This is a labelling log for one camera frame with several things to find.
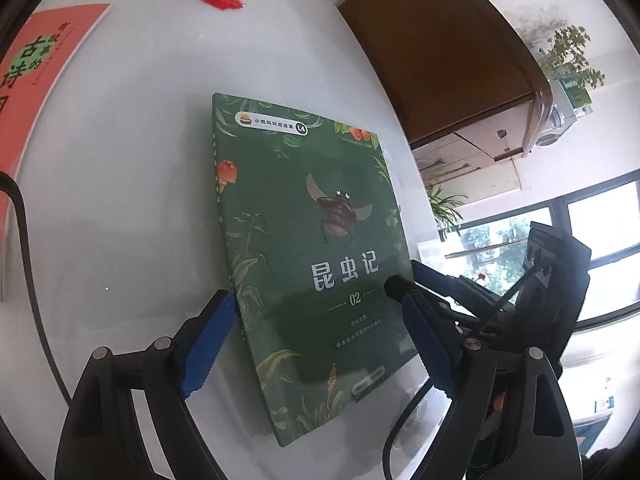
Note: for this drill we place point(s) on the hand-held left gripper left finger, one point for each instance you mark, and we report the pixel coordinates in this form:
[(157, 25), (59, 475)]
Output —
[(210, 345)]

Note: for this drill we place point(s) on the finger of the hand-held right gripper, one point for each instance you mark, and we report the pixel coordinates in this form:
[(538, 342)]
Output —
[(440, 280), (396, 287)]

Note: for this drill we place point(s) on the green potted plant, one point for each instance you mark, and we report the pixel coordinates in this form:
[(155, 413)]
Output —
[(445, 205)]

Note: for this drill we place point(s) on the green box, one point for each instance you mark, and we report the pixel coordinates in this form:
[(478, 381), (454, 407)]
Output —
[(580, 97)]

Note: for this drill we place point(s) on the green beetle cover book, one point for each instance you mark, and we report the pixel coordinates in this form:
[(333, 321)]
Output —
[(300, 170)]

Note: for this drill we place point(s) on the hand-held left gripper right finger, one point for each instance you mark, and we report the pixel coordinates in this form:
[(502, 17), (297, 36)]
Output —
[(430, 345)]

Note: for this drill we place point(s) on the salmon red poet book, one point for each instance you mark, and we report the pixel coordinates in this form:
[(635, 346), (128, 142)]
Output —
[(30, 110)]

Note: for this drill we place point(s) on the window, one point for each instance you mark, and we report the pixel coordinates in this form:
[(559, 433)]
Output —
[(610, 205)]

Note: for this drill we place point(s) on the brown wooden cabinet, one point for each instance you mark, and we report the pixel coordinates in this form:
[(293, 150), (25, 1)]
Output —
[(435, 50)]

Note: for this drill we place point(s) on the white printer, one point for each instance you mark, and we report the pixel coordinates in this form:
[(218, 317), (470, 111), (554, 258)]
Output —
[(565, 125)]

